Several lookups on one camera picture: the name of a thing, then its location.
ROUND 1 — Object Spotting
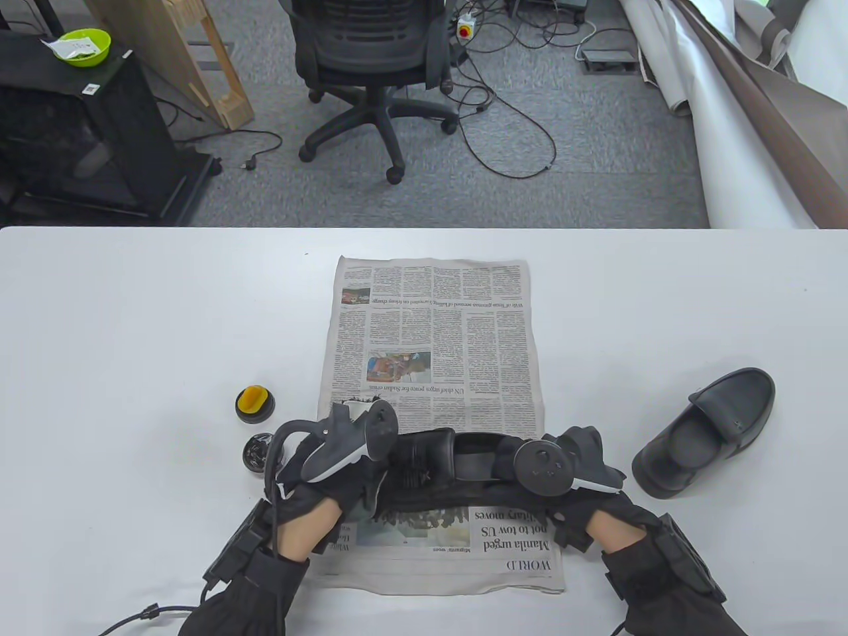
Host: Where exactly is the white grey polishing cloth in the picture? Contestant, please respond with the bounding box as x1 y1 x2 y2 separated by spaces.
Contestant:
358 474 386 524

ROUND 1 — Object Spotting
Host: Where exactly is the black metal post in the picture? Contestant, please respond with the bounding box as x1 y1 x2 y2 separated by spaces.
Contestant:
30 0 67 37

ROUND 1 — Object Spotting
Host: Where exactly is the white paper packet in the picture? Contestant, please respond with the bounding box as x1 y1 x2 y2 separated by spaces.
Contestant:
41 36 99 62

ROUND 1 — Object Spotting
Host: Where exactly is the grey floor box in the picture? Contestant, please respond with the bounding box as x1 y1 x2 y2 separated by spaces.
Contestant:
580 48 639 74

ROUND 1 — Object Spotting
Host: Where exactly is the person's left hand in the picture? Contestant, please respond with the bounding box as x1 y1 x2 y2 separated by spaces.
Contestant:
275 450 393 556

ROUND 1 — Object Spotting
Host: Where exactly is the black office chair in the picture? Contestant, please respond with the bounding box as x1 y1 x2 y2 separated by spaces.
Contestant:
290 0 460 185

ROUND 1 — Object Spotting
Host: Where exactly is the black leather shoe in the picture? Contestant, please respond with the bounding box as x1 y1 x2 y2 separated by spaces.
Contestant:
631 368 776 500
381 429 531 514

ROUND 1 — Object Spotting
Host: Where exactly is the green bowl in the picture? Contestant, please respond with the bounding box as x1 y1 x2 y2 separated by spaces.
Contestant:
50 28 112 68

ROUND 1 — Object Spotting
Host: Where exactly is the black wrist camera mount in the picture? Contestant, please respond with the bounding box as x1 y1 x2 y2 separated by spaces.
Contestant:
656 513 729 600
202 500 279 587

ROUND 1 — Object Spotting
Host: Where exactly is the black shoe polish tin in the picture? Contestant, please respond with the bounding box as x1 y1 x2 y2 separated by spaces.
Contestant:
242 433 274 474

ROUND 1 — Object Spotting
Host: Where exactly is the person's right forearm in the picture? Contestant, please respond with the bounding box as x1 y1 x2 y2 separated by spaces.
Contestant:
600 523 749 636

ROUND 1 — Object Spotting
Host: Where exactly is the grey hand controller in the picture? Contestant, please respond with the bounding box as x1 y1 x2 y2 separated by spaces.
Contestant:
265 399 399 504
515 427 628 498

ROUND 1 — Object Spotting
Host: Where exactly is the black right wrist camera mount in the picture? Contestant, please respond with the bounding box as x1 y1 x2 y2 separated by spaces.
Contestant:
656 513 729 600

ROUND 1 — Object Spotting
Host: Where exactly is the yellow sponge shoe polish lid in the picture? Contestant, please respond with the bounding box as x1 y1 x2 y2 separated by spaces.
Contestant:
235 385 274 425

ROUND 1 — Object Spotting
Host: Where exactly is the brown rolled sheet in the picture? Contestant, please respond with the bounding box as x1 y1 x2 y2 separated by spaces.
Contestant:
672 0 848 229

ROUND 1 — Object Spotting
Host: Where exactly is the person's right hand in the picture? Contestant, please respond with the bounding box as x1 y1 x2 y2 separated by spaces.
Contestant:
492 427 664 552

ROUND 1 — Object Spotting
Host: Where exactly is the white rolled sheet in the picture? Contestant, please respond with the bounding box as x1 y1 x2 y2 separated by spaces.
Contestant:
619 0 822 229

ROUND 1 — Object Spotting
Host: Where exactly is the printed newspaper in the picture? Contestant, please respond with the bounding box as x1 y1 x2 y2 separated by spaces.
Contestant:
306 256 566 594

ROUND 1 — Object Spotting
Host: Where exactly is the black cabinet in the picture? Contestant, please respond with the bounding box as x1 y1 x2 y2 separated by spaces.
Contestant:
0 30 223 226

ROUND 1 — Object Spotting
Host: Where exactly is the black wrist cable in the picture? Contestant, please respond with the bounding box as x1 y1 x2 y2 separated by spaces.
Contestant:
99 602 199 636

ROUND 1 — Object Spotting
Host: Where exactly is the grey fabric sheet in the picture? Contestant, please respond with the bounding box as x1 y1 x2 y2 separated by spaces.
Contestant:
729 0 812 70

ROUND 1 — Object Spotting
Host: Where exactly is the black cable with plug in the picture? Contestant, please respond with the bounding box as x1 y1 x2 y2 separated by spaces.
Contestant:
174 130 284 172

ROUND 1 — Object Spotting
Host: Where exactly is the long black floor cable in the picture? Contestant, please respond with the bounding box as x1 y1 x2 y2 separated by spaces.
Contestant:
457 40 557 180

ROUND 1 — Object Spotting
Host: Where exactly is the wooden frame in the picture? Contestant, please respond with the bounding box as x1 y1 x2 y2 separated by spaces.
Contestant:
86 0 256 131

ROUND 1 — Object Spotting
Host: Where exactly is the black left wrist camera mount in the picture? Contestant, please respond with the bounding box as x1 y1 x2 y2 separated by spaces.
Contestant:
202 500 279 587

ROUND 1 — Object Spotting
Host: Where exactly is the person's left forearm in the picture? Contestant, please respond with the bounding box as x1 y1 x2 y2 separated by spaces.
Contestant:
179 523 345 636

